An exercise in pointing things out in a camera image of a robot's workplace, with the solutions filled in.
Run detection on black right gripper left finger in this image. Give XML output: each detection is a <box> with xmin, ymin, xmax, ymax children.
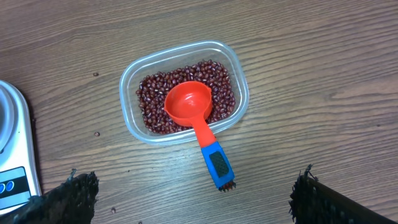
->
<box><xmin>1</xmin><ymin>169</ymin><xmax>99</xmax><ymax>224</ymax></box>

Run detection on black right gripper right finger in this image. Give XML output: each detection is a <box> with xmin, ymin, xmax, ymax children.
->
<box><xmin>289</xmin><ymin>164</ymin><xmax>397</xmax><ymax>224</ymax></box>

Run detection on red measuring scoop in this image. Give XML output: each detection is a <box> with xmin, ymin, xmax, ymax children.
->
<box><xmin>164</xmin><ymin>81</ymin><xmax>236</xmax><ymax>192</ymax></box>

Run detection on white kitchen scale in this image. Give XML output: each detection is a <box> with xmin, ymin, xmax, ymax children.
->
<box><xmin>1</xmin><ymin>81</ymin><xmax>42</xmax><ymax>215</ymax></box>

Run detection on clear plastic container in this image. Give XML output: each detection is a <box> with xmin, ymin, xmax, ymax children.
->
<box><xmin>119</xmin><ymin>40</ymin><xmax>249</xmax><ymax>146</ymax></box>

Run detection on red beans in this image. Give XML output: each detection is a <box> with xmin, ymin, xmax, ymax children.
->
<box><xmin>136</xmin><ymin>59</ymin><xmax>236</xmax><ymax>134</ymax></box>

